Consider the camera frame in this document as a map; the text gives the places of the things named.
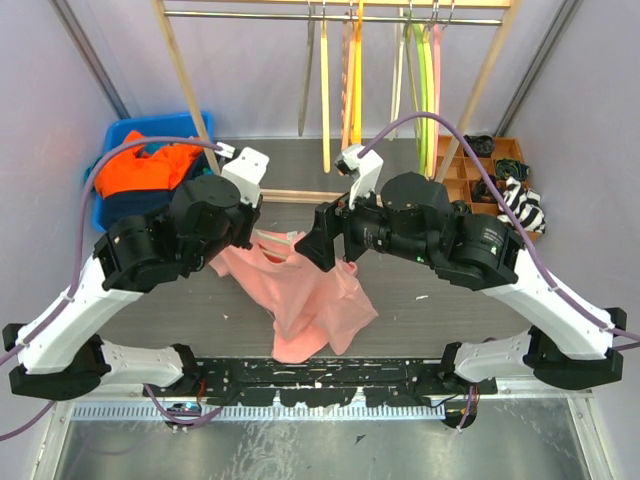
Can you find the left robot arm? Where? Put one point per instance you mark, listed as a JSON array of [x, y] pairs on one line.
[[62, 357]]

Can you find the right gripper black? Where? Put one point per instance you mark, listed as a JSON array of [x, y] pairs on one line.
[[331, 218]]

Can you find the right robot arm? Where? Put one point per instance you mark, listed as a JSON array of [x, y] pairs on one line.
[[570, 343]]

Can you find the pale yellow hanger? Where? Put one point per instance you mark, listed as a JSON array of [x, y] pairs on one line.
[[325, 98]]

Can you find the pink t shirt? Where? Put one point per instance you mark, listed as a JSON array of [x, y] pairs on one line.
[[310, 309]]

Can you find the rolled dark sock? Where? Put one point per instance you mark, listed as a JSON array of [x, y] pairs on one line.
[[461, 207], [511, 168], [483, 146], [481, 193]]

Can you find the cream hanger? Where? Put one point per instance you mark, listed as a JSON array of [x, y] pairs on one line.
[[275, 246]]

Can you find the blue plastic bin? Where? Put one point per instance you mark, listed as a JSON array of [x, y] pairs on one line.
[[161, 127]]

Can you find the grey hanger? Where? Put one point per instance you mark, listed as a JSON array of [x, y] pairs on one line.
[[305, 85]]

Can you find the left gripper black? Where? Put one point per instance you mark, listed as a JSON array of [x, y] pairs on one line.
[[252, 213]]

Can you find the light orange hanger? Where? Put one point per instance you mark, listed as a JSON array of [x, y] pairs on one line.
[[348, 60]]

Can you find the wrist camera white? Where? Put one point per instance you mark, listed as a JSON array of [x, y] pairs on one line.
[[246, 172], [363, 168]]

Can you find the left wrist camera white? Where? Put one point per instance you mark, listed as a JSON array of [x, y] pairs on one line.
[[246, 172]]

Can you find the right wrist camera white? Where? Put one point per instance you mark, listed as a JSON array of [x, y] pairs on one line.
[[363, 168]]

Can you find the navy garment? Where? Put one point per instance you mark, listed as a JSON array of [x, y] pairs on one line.
[[119, 206]]

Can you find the orange garment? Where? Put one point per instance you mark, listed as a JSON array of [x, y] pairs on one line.
[[158, 166]]

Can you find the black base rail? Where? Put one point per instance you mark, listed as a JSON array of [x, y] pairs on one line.
[[318, 382]]

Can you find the white hanger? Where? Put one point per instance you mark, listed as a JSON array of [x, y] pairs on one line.
[[397, 71]]

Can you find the yellow green hanger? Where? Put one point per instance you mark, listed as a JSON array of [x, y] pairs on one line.
[[430, 91]]

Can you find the black white striped cloth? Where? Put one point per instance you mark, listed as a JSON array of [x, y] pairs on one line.
[[525, 205]]

